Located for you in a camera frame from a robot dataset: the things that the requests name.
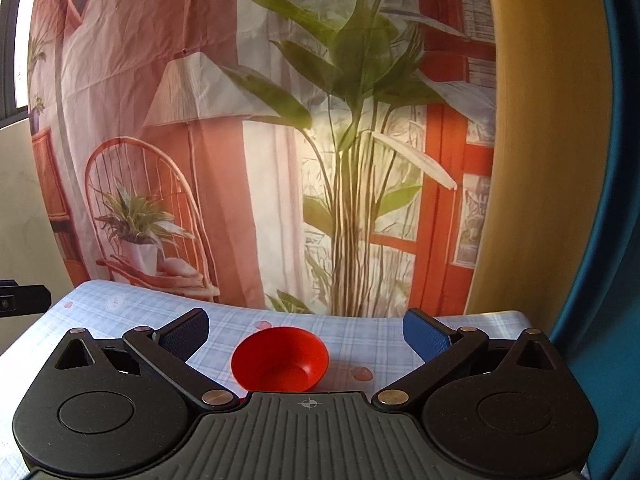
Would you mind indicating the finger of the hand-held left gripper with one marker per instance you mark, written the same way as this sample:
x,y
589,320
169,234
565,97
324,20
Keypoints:
x,y
25,301

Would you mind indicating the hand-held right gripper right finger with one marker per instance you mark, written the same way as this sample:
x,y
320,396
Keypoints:
x,y
425,335

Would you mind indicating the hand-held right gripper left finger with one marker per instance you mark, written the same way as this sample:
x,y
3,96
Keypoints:
x,y
185,333

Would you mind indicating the red bowl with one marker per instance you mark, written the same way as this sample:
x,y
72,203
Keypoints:
x,y
280,355

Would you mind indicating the checked tablecloth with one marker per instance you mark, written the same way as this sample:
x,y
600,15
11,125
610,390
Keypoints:
x,y
125,310

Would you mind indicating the yellow curtain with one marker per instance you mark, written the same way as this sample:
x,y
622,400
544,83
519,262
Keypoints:
x,y
540,135

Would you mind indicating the blue curtain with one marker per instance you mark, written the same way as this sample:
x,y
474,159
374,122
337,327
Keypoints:
x,y
620,210

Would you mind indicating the dark window frame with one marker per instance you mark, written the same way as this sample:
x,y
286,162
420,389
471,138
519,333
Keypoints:
x,y
10,35

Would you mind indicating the printed wall tapestry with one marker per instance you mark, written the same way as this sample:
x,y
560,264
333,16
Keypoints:
x,y
225,35

